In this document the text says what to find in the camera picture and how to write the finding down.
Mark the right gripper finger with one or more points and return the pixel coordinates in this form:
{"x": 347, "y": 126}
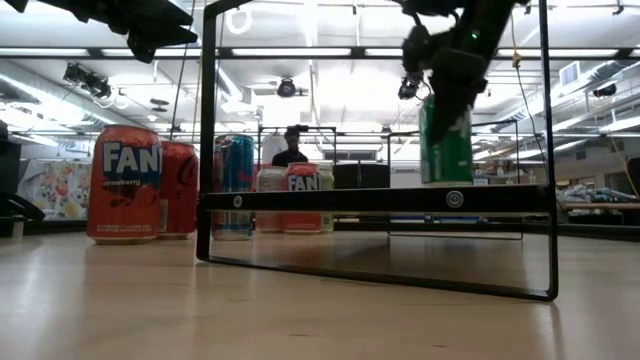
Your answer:
{"x": 447, "y": 115}

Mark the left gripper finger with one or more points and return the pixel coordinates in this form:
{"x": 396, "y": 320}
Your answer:
{"x": 160, "y": 40}
{"x": 155, "y": 15}

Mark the light green soda can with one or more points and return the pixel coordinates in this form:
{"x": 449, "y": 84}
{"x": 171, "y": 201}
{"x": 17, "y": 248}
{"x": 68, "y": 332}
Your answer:
{"x": 327, "y": 175}

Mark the blue and silver can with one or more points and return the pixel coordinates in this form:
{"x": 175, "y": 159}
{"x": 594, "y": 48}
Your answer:
{"x": 240, "y": 165}

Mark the orange-red Fanta soda can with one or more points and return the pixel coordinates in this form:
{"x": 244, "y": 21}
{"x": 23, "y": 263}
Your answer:
{"x": 302, "y": 172}
{"x": 125, "y": 210}

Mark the red Coca-Cola can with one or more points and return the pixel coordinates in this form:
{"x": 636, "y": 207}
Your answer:
{"x": 180, "y": 200}

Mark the silver and pink can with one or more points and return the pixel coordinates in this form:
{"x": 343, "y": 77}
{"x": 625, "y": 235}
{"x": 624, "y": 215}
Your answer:
{"x": 270, "y": 180}

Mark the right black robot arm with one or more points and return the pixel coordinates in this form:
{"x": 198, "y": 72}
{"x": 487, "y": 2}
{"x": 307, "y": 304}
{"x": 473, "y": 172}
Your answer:
{"x": 492, "y": 20}

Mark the black ceiling spotlight cluster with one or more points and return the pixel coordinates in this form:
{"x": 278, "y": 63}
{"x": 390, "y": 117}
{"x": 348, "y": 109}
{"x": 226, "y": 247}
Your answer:
{"x": 95, "y": 87}

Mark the black cabinet box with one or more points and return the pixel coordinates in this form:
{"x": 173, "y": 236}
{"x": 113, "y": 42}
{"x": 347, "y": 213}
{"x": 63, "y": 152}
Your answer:
{"x": 360, "y": 175}

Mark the round black ceiling spotlight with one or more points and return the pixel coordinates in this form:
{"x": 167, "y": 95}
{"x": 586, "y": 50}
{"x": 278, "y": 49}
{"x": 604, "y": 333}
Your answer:
{"x": 286, "y": 88}

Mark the person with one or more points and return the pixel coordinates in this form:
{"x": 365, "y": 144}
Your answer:
{"x": 290, "y": 157}

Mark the long wooden edge table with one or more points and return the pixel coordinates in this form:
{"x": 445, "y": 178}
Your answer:
{"x": 600, "y": 205}

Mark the floral patterned cloth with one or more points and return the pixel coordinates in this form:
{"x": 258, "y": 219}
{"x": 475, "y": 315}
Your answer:
{"x": 60, "y": 190}

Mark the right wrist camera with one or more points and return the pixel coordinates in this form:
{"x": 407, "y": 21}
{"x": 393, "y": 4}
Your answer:
{"x": 409, "y": 89}

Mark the black frame clear shelf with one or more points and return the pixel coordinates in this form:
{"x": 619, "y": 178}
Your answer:
{"x": 350, "y": 200}

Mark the black table frame rail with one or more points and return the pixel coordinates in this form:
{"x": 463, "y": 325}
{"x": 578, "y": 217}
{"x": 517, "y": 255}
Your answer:
{"x": 600, "y": 231}

